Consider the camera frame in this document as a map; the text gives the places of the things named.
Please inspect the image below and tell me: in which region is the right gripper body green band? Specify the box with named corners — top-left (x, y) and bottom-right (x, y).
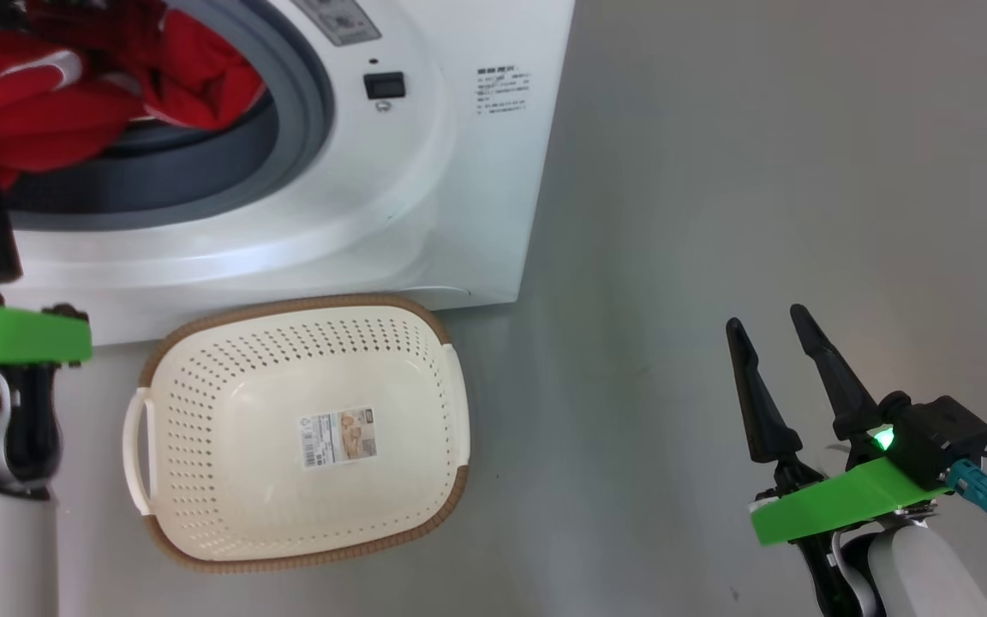
top-left (749, 454), bottom-right (955, 617)

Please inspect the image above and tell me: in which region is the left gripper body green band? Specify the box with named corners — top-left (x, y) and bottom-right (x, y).
top-left (0, 281), bottom-right (93, 498)

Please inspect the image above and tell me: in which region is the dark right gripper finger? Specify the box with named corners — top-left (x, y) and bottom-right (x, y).
top-left (726, 318), bottom-right (803, 465)
top-left (790, 304), bottom-right (882, 442)

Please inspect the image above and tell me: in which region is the red and white garment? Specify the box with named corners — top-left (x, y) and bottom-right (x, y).
top-left (0, 0), bottom-right (267, 191)

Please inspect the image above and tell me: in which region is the cream laundry basket brown rim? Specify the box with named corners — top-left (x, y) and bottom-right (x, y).
top-left (123, 294), bottom-right (470, 573)

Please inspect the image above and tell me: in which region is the white front-load washing machine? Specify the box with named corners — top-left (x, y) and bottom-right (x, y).
top-left (0, 0), bottom-right (576, 346)

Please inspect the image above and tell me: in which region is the black door lock socket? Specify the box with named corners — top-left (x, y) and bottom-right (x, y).
top-left (363, 72), bottom-right (407, 100)

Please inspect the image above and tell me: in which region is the paper product label sticker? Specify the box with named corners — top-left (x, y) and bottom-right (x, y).
top-left (299, 408), bottom-right (377, 470)

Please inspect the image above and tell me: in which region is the grey warning sticker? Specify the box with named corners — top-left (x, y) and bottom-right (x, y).
top-left (292, 0), bottom-right (381, 46)

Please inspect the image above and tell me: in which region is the black caution text decal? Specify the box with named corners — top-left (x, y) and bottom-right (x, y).
top-left (476, 64), bottom-right (532, 114)

